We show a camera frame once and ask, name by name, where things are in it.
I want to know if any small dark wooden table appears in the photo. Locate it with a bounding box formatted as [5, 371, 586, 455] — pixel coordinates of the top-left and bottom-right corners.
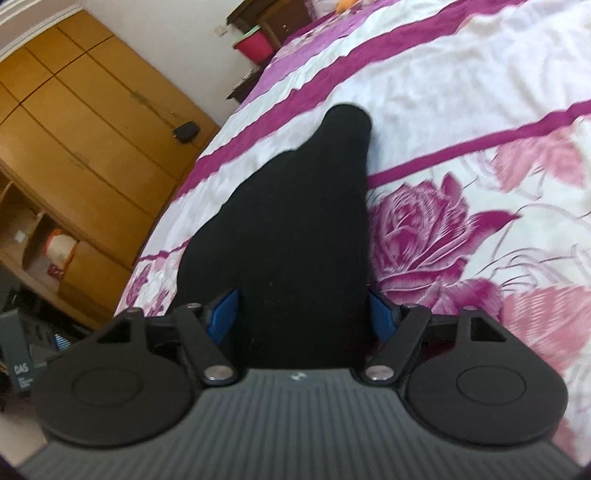
[225, 65, 264, 106]

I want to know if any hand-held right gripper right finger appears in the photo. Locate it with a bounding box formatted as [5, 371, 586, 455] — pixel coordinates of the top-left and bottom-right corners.
[362, 288, 509, 385]

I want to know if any grey cardboard box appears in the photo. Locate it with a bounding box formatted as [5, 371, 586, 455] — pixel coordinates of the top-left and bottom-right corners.
[0, 310, 34, 394]

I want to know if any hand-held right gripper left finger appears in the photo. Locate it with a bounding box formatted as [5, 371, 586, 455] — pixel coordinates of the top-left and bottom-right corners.
[97, 288, 241, 387]

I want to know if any wooden wardrobe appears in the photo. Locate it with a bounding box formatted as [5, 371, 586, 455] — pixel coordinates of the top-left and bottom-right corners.
[0, 9, 220, 326]

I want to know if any dark wooden nightstand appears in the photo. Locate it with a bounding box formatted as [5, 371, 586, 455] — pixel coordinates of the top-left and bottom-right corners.
[226, 0, 319, 49]

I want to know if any white and orange plastic bag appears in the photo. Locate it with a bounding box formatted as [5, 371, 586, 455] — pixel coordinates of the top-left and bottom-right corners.
[44, 227, 78, 281]

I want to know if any small black wardrobe device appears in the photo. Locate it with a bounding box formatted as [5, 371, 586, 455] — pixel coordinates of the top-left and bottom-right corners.
[172, 121, 200, 144]

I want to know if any floral purple bed sheet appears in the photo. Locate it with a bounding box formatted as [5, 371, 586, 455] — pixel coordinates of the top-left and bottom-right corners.
[113, 0, 591, 457]

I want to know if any black knit cardigan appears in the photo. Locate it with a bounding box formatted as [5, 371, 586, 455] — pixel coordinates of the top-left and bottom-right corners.
[177, 104, 374, 370]

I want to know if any pink plastic bucket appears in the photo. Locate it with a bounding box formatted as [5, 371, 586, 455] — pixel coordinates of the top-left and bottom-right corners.
[232, 25, 274, 64]

